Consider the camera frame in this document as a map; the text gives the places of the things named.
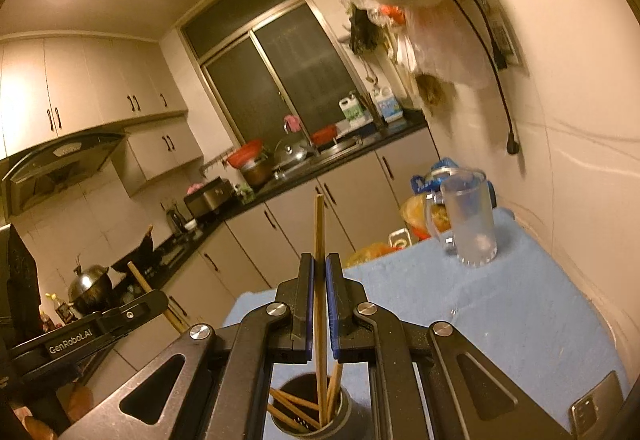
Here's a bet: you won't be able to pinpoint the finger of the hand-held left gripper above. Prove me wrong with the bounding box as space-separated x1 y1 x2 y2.
100 288 170 339

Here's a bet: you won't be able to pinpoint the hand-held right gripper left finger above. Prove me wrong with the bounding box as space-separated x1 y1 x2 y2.
59 253 316 440

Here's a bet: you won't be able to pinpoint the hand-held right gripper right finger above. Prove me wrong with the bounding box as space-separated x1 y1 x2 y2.
326 253 576 440

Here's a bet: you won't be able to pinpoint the single wooden chopstick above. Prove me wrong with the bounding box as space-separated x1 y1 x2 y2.
313 194 328 428
126 261 187 335

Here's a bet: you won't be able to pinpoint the bunch of wooden chopsticks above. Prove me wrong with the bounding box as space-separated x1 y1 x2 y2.
267 362 345 433

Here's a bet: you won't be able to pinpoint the dark grey perforated chopstick holder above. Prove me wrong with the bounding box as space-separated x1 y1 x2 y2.
262 371 375 440

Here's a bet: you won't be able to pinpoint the person's left hand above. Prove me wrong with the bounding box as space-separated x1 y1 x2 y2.
22 384 96 440

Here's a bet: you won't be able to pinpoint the cooking oil bottle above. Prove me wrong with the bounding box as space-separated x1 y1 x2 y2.
44 292 72 325

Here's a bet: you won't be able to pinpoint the black frying pan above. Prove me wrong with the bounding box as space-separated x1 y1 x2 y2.
111 225 165 273

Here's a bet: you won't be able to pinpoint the dark wok with lid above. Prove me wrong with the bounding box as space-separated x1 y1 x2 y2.
67 254 112 317

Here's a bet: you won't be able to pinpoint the gas stove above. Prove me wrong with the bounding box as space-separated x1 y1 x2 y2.
112 230 206 281

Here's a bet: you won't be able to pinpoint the yellow plastic bag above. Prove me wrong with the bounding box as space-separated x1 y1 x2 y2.
345 242 401 269

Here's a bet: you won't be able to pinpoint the beige lower kitchen cabinets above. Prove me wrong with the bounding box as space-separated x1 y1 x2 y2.
75 127 446 401

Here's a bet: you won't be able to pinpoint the beige kitchen cabinets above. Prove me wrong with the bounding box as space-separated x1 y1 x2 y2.
75 127 446 401
0 36 190 159

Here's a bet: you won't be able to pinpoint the steel kettle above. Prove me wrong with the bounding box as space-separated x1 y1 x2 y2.
166 201 187 234

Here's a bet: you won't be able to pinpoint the orange food bag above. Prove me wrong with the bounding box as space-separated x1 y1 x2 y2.
399 194 453 241

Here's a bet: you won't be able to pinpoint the brown cooking pot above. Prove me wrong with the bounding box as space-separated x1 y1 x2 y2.
240 159 273 189

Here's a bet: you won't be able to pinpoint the glass pot lid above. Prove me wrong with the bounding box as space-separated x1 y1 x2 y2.
273 144 309 169

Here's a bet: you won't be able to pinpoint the blue tablecloth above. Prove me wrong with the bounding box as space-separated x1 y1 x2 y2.
220 207 631 440

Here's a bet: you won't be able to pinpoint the blue plastic bag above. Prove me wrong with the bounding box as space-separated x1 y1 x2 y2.
411 159 497 208

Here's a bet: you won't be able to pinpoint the range hood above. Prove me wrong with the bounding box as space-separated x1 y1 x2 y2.
1 132 127 217

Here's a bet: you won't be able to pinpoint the clear glass mug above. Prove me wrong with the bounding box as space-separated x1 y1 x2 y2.
424 168 499 268

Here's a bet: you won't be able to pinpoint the steel sink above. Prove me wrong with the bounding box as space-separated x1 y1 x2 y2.
320 137 363 157

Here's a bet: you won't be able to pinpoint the red plastic basin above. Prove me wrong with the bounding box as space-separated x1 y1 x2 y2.
226 138 264 169

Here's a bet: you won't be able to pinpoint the red bowl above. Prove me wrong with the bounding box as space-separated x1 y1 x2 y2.
310 124 337 145

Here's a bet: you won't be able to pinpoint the black kitchen countertop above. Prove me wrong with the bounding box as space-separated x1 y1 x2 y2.
35 119 429 321

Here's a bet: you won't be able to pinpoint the white jug green label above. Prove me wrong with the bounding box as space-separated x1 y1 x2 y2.
339 92 373 129

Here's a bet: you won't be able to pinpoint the white jug blue label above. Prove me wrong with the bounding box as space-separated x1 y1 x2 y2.
375 86 404 121

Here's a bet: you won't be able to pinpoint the beige upper kitchen cabinets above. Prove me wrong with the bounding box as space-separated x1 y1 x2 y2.
0 36 190 159

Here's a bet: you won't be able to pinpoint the dark kitchen window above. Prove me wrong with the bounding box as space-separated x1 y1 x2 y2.
179 0 371 158

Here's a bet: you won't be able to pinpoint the grey smartphone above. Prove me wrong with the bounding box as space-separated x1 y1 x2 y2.
570 370 632 440

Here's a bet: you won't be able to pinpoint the white hanging plastic bag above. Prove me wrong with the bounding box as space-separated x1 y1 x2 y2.
397 4 497 91

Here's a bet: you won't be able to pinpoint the small beige wall cabinet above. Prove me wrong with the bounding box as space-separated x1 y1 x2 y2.
111 117 205 199

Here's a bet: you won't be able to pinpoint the metal wall rail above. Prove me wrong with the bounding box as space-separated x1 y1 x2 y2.
200 147 236 175

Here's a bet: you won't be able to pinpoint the black cable with plug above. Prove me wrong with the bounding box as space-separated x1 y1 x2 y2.
450 0 522 157

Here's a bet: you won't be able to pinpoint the wall power strip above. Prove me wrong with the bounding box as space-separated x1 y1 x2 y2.
479 0 525 69

